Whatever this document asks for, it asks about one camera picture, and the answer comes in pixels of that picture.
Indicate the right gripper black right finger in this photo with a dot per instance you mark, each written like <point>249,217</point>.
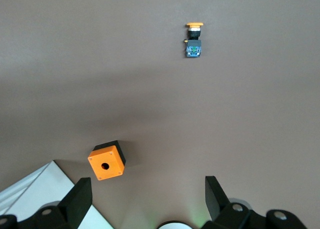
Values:
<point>217,201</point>

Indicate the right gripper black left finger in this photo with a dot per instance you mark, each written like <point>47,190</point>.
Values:
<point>75,201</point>

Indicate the orange-capped push button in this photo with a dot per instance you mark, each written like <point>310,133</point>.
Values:
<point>193,47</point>

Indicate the white plastic bin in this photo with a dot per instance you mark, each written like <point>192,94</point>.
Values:
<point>47,186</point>

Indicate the orange box with hole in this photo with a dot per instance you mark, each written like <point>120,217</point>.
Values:
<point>110,156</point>

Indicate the brown table cover sheet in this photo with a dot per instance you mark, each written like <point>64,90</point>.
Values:
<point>75,64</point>

